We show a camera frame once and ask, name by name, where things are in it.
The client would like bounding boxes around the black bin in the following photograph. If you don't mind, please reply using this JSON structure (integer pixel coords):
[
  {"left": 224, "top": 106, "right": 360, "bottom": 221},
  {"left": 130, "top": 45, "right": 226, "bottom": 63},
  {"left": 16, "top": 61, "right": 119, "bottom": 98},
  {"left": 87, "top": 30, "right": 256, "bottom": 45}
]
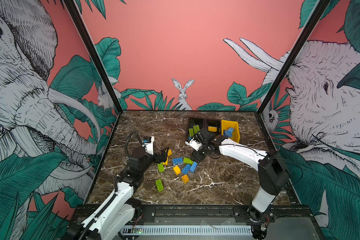
[
  {"left": 204, "top": 119, "right": 222, "bottom": 137},
  {"left": 186, "top": 117, "right": 205, "bottom": 142}
]

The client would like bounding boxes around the yellow plastic bin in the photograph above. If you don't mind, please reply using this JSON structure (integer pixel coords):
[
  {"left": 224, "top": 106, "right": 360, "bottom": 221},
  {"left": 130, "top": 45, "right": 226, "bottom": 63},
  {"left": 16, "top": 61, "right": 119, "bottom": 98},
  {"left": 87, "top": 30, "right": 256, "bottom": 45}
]
[{"left": 221, "top": 120, "right": 240, "bottom": 143}]

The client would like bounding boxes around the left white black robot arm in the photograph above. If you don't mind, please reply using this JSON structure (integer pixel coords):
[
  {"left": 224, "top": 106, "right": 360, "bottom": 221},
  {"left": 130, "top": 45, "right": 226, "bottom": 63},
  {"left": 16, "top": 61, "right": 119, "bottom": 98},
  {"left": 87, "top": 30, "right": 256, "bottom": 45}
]
[{"left": 62, "top": 146, "right": 170, "bottom": 240}]

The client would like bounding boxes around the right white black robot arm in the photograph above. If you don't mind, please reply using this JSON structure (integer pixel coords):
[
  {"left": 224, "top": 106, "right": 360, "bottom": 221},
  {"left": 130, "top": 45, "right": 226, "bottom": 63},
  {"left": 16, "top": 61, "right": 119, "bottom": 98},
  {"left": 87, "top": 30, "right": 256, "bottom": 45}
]
[{"left": 188, "top": 128, "right": 290, "bottom": 223}]

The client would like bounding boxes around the green lego mid left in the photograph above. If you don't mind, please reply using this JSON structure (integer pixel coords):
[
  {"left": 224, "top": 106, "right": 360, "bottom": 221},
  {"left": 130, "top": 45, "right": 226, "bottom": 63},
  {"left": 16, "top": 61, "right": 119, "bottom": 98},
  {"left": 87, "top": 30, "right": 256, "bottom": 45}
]
[{"left": 157, "top": 163, "right": 165, "bottom": 173}]

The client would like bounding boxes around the green lego front left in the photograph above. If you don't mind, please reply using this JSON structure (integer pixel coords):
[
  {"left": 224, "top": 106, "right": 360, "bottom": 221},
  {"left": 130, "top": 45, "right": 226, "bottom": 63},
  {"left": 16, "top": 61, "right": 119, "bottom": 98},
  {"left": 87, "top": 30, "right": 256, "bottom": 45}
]
[{"left": 155, "top": 179, "right": 164, "bottom": 193}]

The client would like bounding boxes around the green lego middle lower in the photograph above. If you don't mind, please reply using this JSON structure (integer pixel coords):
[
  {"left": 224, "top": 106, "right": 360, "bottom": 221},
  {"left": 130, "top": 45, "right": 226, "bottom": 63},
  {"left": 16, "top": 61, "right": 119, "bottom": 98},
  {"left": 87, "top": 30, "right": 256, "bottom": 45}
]
[{"left": 183, "top": 158, "right": 194, "bottom": 165}]

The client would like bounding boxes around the blue lego lower pair left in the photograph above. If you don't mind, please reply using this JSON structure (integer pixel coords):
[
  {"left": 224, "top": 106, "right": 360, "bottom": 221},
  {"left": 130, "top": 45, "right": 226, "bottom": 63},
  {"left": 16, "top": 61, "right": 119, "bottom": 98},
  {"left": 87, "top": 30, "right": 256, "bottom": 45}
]
[{"left": 181, "top": 164, "right": 191, "bottom": 175}]

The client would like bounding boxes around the blue lego pair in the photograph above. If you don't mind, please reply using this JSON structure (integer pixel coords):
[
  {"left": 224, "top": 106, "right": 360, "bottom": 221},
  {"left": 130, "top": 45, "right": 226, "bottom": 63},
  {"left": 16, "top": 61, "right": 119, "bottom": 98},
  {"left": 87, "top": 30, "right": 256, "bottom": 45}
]
[
  {"left": 190, "top": 162, "right": 198, "bottom": 173},
  {"left": 181, "top": 164, "right": 191, "bottom": 175}
]

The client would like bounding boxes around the blue lego lower pair right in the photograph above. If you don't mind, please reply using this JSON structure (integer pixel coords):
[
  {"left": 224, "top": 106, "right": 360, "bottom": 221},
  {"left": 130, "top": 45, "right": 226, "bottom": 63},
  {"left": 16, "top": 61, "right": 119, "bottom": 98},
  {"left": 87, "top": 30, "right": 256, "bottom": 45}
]
[{"left": 190, "top": 162, "right": 198, "bottom": 173}]

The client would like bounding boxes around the orange yellow lego front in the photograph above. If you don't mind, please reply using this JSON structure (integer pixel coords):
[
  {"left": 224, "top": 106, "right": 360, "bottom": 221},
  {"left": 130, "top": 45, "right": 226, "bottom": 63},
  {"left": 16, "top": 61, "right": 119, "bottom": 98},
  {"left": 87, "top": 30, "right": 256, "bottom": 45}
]
[{"left": 182, "top": 175, "right": 189, "bottom": 184}]

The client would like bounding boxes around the white vented strip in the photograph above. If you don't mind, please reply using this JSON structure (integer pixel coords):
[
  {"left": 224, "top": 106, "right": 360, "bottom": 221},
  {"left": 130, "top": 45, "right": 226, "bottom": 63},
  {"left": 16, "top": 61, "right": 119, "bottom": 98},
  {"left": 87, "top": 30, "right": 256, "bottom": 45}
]
[{"left": 120, "top": 225, "right": 253, "bottom": 236}]

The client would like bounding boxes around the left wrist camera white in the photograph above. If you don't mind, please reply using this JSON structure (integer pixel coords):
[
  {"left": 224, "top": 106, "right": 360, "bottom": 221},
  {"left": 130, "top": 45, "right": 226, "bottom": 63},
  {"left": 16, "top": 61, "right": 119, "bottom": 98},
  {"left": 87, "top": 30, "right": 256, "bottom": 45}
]
[{"left": 143, "top": 136, "right": 155, "bottom": 155}]

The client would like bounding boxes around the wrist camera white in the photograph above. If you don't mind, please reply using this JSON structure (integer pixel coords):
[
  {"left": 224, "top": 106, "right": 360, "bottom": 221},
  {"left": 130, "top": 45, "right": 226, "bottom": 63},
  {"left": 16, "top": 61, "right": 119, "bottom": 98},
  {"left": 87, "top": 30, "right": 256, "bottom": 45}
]
[
  {"left": 185, "top": 139, "right": 203, "bottom": 151},
  {"left": 143, "top": 136, "right": 155, "bottom": 155}
]

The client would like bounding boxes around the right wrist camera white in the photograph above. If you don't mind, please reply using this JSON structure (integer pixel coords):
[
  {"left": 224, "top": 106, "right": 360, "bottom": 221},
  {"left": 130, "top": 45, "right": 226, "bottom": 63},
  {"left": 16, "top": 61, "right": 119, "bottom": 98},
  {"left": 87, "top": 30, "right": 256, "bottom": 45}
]
[{"left": 185, "top": 139, "right": 203, "bottom": 151}]

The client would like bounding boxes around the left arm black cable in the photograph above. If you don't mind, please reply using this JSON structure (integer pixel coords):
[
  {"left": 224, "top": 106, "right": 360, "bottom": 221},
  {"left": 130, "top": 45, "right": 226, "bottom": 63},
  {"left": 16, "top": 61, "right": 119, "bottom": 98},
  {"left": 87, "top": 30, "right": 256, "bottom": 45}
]
[{"left": 124, "top": 130, "right": 143, "bottom": 158}]

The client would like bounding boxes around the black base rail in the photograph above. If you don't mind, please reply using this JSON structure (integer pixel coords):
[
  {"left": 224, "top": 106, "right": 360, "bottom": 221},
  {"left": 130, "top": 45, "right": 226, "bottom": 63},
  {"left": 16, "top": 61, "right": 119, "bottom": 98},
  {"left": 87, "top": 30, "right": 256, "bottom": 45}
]
[{"left": 70, "top": 203, "right": 314, "bottom": 224}]

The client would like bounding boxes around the left black frame post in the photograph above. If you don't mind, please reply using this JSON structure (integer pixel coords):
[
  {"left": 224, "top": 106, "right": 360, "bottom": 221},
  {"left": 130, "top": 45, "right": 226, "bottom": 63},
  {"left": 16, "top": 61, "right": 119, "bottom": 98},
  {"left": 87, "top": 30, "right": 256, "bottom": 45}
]
[{"left": 64, "top": 0, "right": 123, "bottom": 114}]

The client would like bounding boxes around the black frame post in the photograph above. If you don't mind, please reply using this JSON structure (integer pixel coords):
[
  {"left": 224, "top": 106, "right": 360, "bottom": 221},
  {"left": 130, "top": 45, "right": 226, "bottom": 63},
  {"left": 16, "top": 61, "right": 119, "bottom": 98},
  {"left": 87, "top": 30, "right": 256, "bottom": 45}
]
[
  {"left": 257, "top": 0, "right": 330, "bottom": 115},
  {"left": 64, "top": 0, "right": 123, "bottom": 114}
]

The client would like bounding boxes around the right black frame post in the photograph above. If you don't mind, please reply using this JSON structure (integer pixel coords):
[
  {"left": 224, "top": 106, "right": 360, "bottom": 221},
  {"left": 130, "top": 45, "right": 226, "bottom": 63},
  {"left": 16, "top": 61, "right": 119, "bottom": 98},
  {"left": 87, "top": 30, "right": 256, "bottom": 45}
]
[{"left": 257, "top": 0, "right": 330, "bottom": 115}]

